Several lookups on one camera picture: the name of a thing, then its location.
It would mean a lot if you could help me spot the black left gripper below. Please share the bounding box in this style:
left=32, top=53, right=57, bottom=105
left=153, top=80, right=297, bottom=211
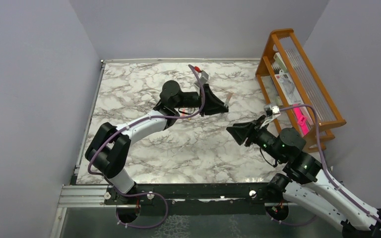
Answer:
left=173, top=84, right=229, bottom=117

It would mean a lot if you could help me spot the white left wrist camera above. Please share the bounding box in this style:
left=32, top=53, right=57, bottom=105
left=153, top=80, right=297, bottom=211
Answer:
left=194, top=70, right=209, bottom=90

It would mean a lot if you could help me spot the pink item in rack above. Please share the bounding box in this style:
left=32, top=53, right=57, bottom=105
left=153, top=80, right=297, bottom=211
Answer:
left=292, top=107, right=310, bottom=136

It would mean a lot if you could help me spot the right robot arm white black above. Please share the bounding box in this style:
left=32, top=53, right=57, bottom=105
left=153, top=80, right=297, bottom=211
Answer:
left=226, top=117, right=381, bottom=238

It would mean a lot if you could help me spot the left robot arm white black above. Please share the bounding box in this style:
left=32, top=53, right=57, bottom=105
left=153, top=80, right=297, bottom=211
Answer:
left=85, top=80, right=229, bottom=204

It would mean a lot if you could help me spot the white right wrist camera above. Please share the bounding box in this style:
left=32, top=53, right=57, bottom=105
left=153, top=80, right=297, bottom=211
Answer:
left=263, top=103, right=281, bottom=118

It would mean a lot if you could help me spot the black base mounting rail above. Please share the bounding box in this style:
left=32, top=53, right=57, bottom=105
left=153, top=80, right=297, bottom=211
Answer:
left=104, top=182, right=283, bottom=216

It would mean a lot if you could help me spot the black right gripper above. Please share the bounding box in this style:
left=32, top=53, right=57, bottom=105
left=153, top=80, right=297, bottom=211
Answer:
left=228, top=114, right=286, bottom=162

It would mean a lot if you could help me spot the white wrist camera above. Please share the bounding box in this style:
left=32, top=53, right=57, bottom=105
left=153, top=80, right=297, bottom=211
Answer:
left=263, top=103, right=281, bottom=118
left=194, top=70, right=209, bottom=90

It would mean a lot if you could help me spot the orange wooden rack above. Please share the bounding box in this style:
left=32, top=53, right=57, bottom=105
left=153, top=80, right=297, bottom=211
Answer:
left=255, top=28, right=346, bottom=152

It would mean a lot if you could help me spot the white booklet in rack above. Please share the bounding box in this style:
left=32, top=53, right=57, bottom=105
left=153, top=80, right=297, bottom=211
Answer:
left=271, top=53, right=304, bottom=105

